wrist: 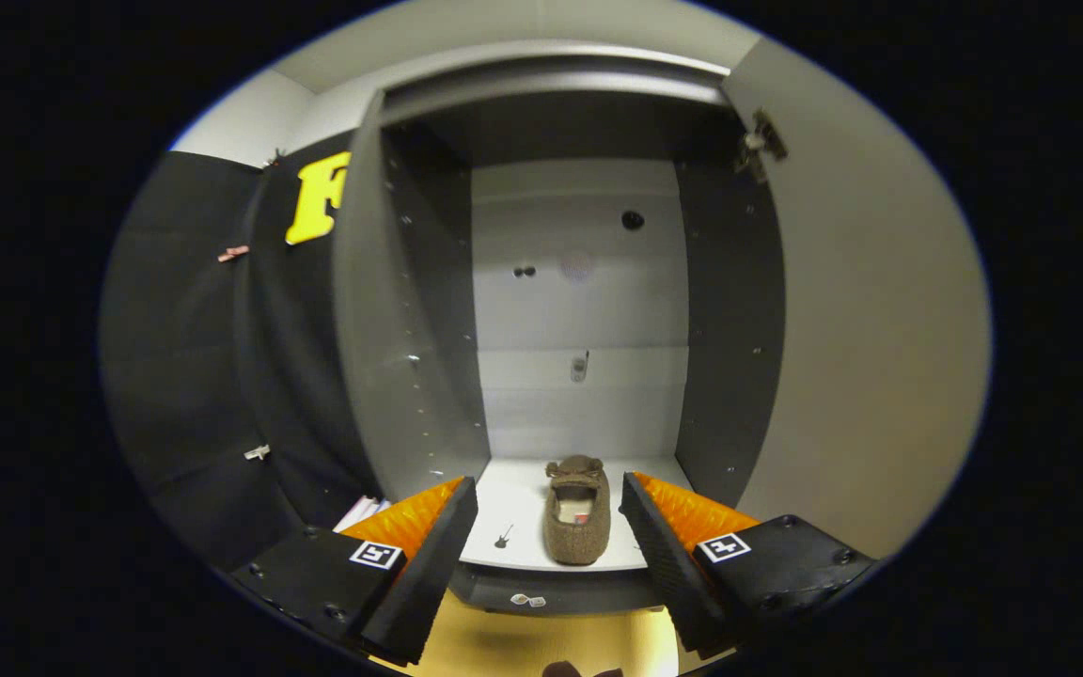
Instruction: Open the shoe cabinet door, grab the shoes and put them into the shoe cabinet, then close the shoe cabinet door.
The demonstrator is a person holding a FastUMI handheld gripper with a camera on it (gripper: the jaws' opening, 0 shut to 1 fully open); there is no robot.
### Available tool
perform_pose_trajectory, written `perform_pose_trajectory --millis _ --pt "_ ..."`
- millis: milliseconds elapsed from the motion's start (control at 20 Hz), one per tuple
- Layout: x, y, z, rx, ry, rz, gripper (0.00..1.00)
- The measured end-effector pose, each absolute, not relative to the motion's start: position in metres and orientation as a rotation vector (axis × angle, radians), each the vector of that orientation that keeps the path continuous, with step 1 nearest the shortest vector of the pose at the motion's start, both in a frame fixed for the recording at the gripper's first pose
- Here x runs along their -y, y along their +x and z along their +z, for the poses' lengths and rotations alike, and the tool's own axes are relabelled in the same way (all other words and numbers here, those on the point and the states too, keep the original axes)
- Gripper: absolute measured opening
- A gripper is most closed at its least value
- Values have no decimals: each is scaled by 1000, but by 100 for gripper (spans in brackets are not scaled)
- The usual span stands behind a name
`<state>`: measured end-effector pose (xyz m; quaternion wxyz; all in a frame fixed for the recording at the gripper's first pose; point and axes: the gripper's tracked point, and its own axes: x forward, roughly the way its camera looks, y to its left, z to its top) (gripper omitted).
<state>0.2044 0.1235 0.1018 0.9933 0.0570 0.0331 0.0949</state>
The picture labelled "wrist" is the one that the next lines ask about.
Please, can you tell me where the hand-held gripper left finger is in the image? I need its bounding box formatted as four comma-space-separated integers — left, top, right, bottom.
229, 476, 479, 667

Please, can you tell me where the metal door hinge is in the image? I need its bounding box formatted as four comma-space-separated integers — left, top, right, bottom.
734, 108, 789, 184

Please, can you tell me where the white book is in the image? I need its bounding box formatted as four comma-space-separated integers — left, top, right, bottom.
333, 496, 392, 533

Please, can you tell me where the brown fluffy shoe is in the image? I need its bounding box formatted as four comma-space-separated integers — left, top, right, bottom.
543, 455, 612, 566

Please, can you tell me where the grey shoe cabinet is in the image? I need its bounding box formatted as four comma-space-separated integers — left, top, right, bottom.
333, 52, 787, 617

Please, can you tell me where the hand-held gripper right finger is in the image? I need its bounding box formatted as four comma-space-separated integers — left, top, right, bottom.
619, 471, 881, 659

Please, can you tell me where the black backdrop cloth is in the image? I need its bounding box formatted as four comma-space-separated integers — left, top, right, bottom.
100, 132, 383, 575

